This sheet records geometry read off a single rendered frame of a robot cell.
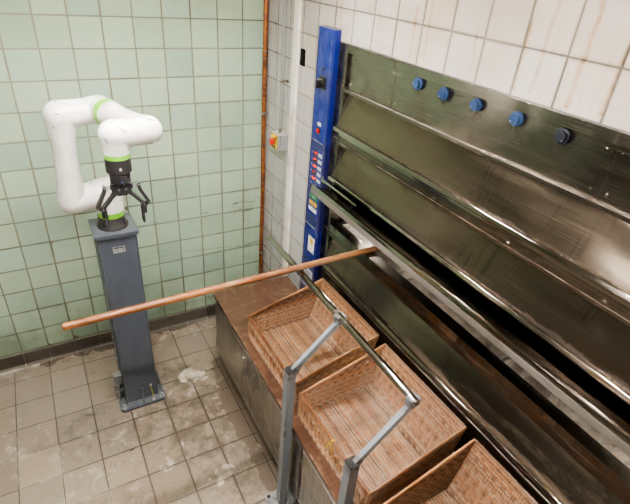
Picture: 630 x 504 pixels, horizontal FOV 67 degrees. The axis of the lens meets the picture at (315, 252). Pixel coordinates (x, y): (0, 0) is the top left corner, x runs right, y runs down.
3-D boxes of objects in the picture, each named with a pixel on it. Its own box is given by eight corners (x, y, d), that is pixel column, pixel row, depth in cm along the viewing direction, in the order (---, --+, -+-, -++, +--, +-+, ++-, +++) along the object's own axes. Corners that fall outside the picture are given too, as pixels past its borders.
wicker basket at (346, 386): (377, 381, 248) (385, 340, 234) (454, 469, 208) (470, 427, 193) (295, 415, 226) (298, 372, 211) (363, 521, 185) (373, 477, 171)
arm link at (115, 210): (87, 214, 236) (80, 178, 227) (117, 206, 246) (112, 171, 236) (98, 224, 229) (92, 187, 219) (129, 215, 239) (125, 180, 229)
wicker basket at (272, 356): (319, 313, 292) (323, 276, 278) (374, 375, 252) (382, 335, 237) (246, 336, 270) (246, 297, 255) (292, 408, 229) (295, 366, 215)
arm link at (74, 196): (54, 208, 225) (33, 96, 193) (89, 199, 235) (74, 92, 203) (65, 222, 218) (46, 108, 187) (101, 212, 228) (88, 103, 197)
